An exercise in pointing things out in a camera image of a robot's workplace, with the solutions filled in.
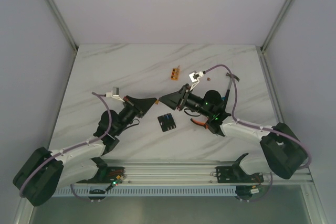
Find aluminium corner frame post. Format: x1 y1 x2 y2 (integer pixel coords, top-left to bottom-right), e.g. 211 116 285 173
45 0 79 52

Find black handled claw hammer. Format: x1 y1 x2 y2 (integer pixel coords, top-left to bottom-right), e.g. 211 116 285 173
222 72 240 101

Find black fuse box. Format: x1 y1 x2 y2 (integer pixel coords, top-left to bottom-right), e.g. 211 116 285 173
157 113 176 132

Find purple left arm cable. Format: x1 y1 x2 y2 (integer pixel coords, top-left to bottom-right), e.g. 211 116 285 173
19 91 113 204

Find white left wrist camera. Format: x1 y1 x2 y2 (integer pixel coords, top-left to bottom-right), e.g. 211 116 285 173
105 87 124 102

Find white slotted cable duct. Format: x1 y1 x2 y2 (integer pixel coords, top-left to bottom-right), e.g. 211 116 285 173
53 185 237 197

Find orange fuse holder block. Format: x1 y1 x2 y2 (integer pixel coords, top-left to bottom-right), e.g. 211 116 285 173
171 66 180 81

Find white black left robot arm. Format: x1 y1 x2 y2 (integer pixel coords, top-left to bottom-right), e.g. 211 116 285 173
13 95 157 206

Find right aluminium frame post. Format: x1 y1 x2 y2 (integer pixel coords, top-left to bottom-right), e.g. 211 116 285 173
260 0 295 53

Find orange handled needle-nose pliers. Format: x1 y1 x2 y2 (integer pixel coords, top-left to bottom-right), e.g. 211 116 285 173
190 118 208 129

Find aluminium mounting rail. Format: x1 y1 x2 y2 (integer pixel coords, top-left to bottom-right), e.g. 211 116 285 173
70 158 313 185

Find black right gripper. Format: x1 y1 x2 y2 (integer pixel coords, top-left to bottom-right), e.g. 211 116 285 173
159 83 212 119

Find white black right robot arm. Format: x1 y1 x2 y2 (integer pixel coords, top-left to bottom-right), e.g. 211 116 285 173
159 84 309 182

